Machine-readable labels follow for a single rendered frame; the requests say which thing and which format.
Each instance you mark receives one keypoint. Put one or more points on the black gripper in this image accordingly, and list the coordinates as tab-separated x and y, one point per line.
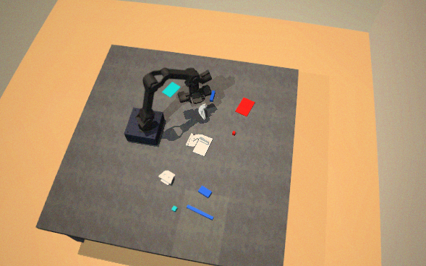
185	97

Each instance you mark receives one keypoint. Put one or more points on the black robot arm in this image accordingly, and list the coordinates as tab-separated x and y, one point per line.
192	77

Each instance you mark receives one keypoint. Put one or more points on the blue flat bar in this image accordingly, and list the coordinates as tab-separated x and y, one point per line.
200	212

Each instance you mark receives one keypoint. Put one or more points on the red flat rectangular plate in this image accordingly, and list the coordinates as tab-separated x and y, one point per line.
245	106

